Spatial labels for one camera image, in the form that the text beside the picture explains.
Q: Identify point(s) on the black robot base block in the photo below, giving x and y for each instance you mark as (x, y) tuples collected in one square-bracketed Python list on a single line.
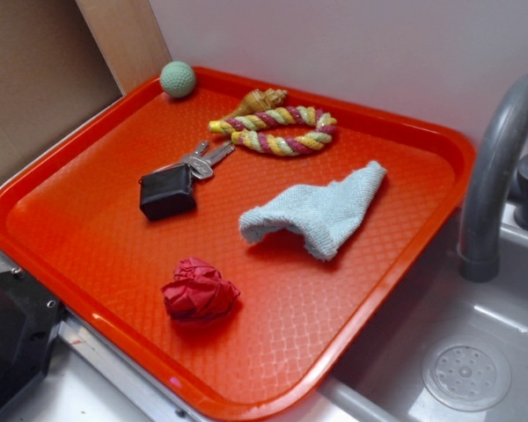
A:
[(30, 316)]

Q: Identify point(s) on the light blue cloth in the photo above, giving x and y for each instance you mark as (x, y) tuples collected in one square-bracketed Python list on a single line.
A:
[(324, 216)]

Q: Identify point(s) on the orange plastic tray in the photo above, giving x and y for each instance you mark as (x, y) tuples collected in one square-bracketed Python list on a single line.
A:
[(73, 221)]

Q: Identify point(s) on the silver key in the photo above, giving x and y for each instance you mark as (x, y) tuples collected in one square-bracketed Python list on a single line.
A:
[(203, 159)]

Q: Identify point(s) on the black key fob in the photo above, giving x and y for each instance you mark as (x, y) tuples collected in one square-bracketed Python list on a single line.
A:
[(167, 192)]

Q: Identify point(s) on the crumpled red paper ball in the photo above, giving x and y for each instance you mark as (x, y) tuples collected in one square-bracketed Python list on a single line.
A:
[(198, 293)]

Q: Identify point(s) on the tan seashell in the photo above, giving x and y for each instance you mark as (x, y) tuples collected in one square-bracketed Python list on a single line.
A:
[(260, 101)]

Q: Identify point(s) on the green dimpled ball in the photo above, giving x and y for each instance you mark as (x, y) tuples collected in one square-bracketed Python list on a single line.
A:
[(177, 79)]

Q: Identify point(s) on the grey sink faucet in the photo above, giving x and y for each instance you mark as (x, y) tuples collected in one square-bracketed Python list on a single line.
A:
[(493, 181)]

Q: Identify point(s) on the wooden board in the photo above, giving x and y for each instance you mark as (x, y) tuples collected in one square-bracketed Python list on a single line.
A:
[(128, 37)]

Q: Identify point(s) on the grey plastic sink basin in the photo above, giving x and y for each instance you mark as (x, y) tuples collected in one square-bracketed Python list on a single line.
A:
[(379, 378)]

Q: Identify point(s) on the sink drain strainer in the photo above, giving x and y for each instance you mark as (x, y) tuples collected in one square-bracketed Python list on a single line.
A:
[(466, 374)]

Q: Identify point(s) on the multicolour rope ring toy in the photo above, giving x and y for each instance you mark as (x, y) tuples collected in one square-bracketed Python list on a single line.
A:
[(285, 131)]

